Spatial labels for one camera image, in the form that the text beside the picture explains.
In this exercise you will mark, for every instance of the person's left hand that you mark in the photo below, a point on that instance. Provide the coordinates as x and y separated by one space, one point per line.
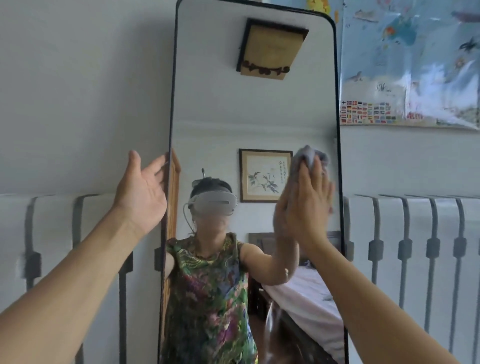
144 198

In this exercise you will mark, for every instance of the person's right hand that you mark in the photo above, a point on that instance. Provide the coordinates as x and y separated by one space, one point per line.
309 213

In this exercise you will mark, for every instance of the person's left forearm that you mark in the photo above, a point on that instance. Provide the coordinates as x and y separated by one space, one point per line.
71 285

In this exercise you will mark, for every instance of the person's left thumb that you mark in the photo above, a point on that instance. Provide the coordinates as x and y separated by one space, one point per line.
134 165

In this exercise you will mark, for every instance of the person's right little finger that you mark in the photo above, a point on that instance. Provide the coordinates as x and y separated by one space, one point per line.
330 195

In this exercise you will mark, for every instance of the white panel with dark bars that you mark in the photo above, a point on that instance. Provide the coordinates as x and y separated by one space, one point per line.
412 225

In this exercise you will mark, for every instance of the grey cleaning cloth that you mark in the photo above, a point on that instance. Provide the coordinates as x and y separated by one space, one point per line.
302 155

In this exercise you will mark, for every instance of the tall black-framed mirror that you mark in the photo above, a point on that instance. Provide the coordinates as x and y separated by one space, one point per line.
225 93

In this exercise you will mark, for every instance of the colourful world map poster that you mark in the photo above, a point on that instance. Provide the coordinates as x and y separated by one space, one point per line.
412 56

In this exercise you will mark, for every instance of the person's right forearm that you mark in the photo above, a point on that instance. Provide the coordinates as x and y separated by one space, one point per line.
367 307

